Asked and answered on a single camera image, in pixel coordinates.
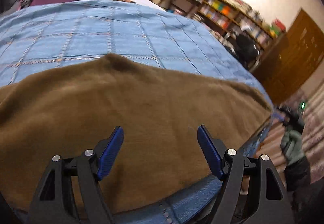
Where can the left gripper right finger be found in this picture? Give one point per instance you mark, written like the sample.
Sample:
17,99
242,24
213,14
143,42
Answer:
267,200

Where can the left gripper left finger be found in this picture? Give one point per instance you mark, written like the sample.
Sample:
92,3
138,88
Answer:
54,202

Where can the brown fleece pants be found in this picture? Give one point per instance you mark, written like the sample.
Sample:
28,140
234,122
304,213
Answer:
68,110

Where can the right hand green glove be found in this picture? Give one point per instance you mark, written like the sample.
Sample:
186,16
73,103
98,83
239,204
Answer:
291,146

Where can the brown wooden door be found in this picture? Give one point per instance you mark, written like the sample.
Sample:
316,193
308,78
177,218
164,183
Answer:
292,59

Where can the black office chair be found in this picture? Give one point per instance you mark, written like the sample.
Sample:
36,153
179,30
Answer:
245,51

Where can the wooden bookshelf with books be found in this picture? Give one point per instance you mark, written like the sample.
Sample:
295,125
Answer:
235,16

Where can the blue patterned bedspread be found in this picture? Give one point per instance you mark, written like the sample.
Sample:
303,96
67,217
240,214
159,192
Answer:
41,38

